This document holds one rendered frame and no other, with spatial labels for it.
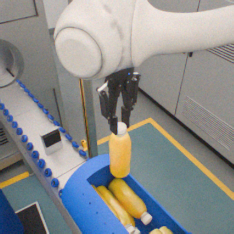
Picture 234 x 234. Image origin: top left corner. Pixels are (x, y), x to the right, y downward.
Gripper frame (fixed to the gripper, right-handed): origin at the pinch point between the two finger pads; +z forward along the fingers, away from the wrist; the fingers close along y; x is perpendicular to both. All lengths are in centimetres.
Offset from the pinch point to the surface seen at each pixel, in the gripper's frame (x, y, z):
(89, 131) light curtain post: -64, -24, 69
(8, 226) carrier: -57, 46, 105
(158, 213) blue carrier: 15.2, -6.9, 41.7
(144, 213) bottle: 11.8, -2.4, 41.5
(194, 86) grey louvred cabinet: -68, -150, 87
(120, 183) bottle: -3.1, -3.0, 39.5
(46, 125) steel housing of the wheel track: -73, 1, 55
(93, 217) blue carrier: 6.6, 16.4, 28.7
